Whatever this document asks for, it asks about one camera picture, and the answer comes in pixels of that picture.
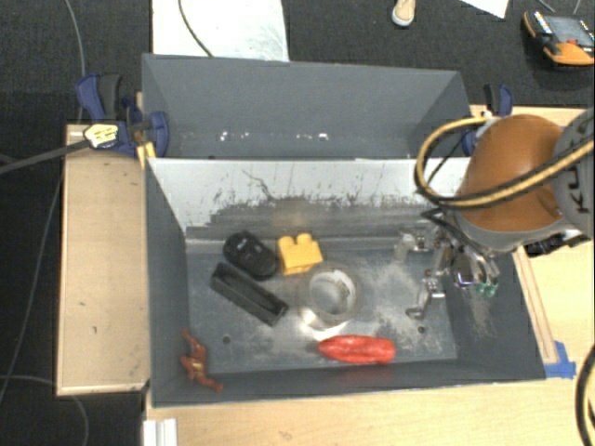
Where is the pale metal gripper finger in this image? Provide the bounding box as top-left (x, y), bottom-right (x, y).
top-left (405, 271), bottom-right (448, 321)
top-left (393, 228), bottom-right (442, 263)

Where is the red toy pepper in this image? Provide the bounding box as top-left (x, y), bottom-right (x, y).
top-left (316, 334), bottom-right (397, 366)

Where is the clear glass cup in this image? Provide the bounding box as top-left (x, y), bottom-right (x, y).
top-left (297, 261), bottom-right (363, 332)

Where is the yellow toy building block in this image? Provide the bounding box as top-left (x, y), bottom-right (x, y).
top-left (276, 232), bottom-right (324, 277)

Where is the black oval device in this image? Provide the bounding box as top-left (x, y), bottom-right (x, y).
top-left (221, 230), bottom-right (281, 282)

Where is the black rectangular tray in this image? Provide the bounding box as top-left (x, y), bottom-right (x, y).
top-left (209, 261), bottom-right (290, 328)

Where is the grey metal bin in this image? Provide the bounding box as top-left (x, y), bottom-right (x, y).
top-left (140, 52), bottom-right (548, 408)

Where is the red toy figure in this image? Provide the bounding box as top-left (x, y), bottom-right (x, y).
top-left (179, 328), bottom-right (225, 394)

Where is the black cylinder on white bracket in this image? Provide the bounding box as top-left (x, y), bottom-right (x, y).
top-left (524, 230), bottom-right (588, 257)

